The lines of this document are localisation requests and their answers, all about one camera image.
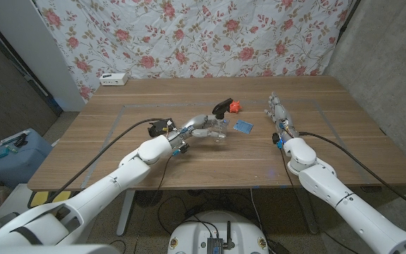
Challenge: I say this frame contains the floral backdrop cloth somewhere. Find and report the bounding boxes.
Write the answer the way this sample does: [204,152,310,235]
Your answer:
[33,0,354,102]

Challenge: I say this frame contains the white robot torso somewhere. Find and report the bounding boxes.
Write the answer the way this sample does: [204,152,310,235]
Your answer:
[166,210,270,254]

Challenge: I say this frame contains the black clip tool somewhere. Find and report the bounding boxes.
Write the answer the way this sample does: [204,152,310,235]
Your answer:
[13,133,28,148]

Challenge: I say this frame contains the grey table leg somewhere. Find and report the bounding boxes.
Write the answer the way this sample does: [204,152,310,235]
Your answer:
[294,186,319,236]

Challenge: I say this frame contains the black backdrop stand pole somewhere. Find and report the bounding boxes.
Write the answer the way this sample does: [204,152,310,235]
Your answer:
[336,0,362,44]

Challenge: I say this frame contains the white wall panel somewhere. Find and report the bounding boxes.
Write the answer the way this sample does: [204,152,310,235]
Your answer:
[0,0,86,112]

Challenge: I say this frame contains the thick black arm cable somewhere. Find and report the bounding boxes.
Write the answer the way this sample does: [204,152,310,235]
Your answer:
[298,131,406,216]
[46,118,165,205]

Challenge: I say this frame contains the yellow black floor mat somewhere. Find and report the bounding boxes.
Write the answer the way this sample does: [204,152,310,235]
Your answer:
[27,190,73,210]

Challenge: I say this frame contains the black round fan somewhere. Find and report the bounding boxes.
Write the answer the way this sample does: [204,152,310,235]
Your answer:
[134,189,164,208]

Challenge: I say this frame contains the orange spiky stress ball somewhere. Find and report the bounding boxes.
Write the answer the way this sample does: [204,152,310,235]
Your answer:
[228,99,242,114]

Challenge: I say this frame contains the black card holder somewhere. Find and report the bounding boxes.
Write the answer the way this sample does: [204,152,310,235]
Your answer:
[147,118,176,138]

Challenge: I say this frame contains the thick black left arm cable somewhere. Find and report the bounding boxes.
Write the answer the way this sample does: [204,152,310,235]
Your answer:
[46,118,165,205]

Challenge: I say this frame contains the grey tape outline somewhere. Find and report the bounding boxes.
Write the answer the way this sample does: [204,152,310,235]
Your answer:
[82,99,371,185]

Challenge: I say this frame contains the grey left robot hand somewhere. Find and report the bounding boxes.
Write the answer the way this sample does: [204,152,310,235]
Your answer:
[170,114,228,148]

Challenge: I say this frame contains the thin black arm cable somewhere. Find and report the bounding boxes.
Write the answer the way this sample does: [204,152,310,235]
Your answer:
[132,155,174,254]
[278,147,361,254]

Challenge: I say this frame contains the white power strip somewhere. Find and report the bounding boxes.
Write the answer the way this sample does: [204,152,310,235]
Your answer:
[99,72,129,87]

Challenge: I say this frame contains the teal hand tool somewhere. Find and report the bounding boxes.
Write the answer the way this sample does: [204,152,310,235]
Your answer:
[0,146,19,162]

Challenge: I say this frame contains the white table leg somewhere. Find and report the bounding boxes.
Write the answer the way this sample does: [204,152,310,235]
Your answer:
[116,190,136,237]

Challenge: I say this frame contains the white flat tool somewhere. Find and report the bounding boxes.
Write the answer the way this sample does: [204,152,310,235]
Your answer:
[0,129,31,146]

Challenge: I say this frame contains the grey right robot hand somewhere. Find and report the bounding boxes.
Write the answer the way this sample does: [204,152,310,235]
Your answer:
[264,92,300,140]

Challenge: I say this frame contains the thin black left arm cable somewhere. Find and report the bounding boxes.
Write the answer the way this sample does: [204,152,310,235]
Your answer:
[132,155,174,254]

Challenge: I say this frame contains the clear spray bottle black cap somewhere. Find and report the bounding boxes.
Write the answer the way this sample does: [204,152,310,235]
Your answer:
[202,97,234,143]

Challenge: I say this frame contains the blue storage case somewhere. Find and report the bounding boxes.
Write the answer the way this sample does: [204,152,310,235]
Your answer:
[0,128,54,189]

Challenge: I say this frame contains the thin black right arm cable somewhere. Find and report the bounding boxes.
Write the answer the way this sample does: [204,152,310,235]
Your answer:
[278,147,361,254]

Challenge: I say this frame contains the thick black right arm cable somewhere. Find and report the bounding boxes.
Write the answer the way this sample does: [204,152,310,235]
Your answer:
[298,131,406,216]

